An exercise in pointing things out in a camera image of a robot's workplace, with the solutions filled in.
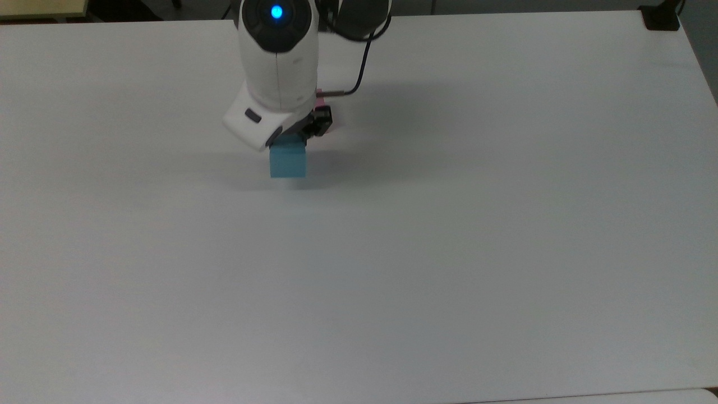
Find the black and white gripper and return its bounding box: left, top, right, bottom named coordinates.
left=222, top=84, right=334, bottom=152

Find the blue foam cube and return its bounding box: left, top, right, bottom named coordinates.
left=269, top=136, right=309, bottom=180

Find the pink foam cube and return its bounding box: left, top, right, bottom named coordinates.
left=315, top=89, right=336, bottom=134

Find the yellowish wooden board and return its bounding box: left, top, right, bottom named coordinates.
left=0, top=0, right=90, bottom=20

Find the black table clamp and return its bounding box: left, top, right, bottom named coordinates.
left=638, top=0, right=686, bottom=31

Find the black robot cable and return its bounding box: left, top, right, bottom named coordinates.
left=321, top=31, right=376, bottom=97

